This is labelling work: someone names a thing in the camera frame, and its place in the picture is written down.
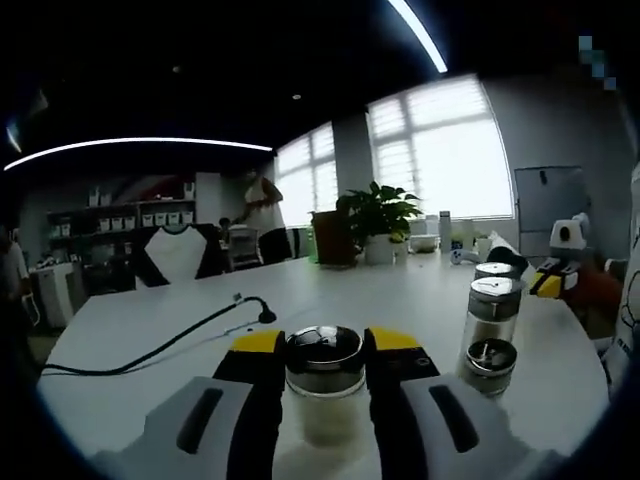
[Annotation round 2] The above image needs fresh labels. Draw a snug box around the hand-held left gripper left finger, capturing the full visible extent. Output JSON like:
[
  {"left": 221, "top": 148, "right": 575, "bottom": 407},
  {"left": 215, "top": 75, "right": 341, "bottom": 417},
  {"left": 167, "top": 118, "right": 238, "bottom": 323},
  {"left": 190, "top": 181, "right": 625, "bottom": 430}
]
[{"left": 94, "top": 329, "right": 287, "bottom": 480}]

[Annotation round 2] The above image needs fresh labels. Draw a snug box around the person in white shirt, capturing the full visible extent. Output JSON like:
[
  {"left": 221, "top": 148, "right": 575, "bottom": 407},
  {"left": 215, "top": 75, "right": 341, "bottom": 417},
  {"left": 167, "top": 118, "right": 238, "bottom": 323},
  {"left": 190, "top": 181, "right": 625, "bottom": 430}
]
[{"left": 597, "top": 159, "right": 640, "bottom": 381}]

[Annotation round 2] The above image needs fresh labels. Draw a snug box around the tall seasoning bottle white powder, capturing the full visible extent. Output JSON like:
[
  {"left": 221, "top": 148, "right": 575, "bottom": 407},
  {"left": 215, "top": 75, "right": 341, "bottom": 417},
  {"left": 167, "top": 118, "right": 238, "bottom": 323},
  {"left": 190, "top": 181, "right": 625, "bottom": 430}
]
[{"left": 462, "top": 276, "right": 524, "bottom": 351}]

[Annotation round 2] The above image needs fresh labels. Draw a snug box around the grey whiteboard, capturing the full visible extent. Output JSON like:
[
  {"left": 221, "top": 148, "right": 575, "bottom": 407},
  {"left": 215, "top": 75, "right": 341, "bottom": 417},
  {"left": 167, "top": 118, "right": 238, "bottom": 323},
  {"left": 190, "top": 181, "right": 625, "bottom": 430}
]
[{"left": 514, "top": 166, "right": 591, "bottom": 249}]

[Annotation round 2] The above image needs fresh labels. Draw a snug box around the white office chair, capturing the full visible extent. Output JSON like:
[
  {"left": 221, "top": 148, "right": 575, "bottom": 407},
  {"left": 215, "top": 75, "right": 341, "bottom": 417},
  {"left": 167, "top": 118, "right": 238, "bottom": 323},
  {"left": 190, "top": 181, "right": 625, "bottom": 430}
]
[{"left": 227, "top": 224, "right": 264, "bottom": 271}]

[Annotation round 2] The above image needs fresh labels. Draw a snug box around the long ceiling light strip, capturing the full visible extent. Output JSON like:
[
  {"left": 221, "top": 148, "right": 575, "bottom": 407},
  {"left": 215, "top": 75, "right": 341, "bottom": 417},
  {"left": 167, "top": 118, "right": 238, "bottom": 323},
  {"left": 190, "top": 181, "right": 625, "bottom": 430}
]
[
  {"left": 387, "top": 0, "right": 449, "bottom": 74},
  {"left": 3, "top": 137, "right": 274, "bottom": 172}
]

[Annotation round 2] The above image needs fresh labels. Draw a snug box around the window with white blinds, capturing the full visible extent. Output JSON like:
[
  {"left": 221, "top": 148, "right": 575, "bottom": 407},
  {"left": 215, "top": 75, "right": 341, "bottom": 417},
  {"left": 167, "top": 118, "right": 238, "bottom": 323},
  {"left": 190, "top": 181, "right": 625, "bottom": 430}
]
[
  {"left": 367, "top": 74, "right": 516, "bottom": 221},
  {"left": 276, "top": 122, "right": 339, "bottom": 229}
]

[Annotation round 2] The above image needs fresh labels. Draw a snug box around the white bowl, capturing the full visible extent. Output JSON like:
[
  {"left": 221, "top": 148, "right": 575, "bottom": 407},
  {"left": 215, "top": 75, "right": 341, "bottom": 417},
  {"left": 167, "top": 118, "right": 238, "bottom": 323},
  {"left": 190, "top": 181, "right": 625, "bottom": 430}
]
[{"left": 409, "top": 233, "right": 441, "bottom": 254}]

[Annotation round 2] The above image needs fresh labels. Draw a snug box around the black table cable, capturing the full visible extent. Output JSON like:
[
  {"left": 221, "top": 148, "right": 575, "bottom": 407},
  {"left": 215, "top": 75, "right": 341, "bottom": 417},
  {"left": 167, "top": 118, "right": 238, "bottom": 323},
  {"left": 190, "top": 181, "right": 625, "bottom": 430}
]
[{"left": 42, "top": 295, "right": 278, "bottom": 376}]

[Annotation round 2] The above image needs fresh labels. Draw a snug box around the white paper roll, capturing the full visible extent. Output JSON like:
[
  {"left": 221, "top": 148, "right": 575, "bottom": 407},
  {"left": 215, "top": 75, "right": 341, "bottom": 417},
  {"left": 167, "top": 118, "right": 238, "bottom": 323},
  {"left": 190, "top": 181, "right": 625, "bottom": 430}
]
[{"left": 487, "top": 230, "right": 521, "bottom": 256}]

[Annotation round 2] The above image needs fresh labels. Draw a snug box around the tall seasoning bottle brown powder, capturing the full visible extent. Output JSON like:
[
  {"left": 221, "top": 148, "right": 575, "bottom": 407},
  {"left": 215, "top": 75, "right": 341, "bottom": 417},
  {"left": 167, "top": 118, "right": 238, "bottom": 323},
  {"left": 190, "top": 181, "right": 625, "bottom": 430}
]
[{"left": 473, "top": 261, "right": 524, "bottom": 284}]

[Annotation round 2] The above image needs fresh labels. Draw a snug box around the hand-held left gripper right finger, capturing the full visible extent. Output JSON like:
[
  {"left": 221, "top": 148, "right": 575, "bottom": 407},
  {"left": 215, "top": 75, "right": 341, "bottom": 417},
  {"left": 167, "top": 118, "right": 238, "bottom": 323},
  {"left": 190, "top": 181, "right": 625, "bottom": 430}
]
[{"left": 363, "top": 326, "right": 566, "bottom": 480}]

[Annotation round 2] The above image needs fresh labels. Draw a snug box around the small seasoning bottle grey powder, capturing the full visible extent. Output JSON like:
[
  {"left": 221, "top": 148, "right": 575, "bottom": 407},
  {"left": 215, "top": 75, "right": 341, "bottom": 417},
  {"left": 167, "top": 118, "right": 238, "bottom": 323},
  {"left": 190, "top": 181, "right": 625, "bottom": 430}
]
[{"left": 457, "top": 337, "right": 519, "bottom": 396}]

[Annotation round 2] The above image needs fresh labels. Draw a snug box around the shelf of white storage bins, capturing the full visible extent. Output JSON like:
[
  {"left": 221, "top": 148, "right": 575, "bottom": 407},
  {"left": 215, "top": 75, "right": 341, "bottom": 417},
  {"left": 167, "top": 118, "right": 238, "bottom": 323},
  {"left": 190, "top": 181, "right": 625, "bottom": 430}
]
[{"left": 47, "top": 174, "right": 197, "bottom": 236}]

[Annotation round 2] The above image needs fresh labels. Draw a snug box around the small seasoning bottle white powder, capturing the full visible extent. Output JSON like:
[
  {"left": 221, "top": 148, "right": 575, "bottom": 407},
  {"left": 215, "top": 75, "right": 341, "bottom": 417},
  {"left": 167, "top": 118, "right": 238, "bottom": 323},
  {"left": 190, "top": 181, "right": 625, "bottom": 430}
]
[{"left": 283, "top": 324, "right": 369, "bottom": 449}]

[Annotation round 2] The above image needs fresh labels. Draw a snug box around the green potted plant white pot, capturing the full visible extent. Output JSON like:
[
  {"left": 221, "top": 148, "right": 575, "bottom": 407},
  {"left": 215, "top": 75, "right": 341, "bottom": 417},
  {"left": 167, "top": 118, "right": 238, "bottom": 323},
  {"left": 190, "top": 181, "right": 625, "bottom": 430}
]
[{"left": 335, "top": 180, "right": 426, "bottom": 265}]

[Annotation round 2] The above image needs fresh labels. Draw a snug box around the white cabinet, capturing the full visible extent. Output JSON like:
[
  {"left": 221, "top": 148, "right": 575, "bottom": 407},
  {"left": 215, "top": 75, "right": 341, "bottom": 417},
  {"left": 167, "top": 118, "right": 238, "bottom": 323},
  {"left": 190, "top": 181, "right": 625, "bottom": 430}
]
[{"left": 29, "top": 262, "right": 86, "bottom": 329}]

